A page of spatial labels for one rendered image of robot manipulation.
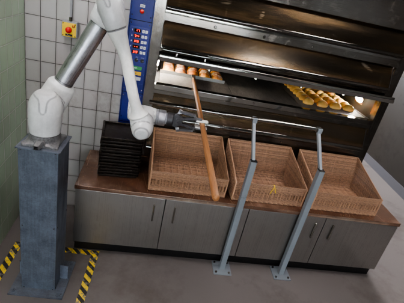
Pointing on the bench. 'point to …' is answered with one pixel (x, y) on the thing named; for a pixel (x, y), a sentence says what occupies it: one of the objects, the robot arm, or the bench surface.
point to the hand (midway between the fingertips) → (201, 124)
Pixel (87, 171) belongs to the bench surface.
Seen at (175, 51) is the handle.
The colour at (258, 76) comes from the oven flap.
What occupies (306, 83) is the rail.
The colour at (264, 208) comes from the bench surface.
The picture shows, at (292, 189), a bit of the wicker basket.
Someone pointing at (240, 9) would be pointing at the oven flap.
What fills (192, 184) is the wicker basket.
